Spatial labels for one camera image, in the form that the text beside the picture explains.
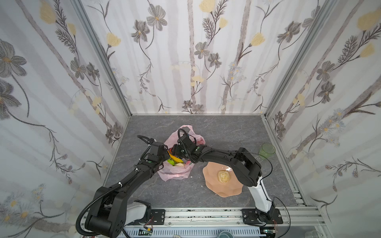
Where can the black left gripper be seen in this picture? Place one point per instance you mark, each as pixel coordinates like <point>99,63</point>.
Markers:
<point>163,151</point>

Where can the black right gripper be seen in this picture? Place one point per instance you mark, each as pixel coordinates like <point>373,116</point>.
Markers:
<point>180,149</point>

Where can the green fake custard apple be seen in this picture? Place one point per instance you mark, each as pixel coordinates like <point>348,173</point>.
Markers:
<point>171,162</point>

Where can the pink plastic bag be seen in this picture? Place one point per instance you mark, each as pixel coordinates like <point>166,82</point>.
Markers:
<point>176,167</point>

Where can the pink scalloped bowl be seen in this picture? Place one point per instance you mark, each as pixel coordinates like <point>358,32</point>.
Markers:
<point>231,188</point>

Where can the beige fake potato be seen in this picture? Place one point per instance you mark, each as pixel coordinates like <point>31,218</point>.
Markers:
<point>223,176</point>

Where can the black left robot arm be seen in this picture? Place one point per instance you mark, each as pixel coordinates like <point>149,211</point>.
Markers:
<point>106,214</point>

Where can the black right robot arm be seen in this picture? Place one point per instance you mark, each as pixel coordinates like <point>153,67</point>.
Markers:
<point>245,167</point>

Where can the yellow fake banana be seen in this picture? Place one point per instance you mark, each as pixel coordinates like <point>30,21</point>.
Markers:
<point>176,159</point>

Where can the green translucent cup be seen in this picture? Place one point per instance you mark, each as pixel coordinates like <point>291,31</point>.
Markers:
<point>267,150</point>

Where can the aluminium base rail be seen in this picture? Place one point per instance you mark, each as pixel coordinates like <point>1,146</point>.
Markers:
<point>138,220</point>

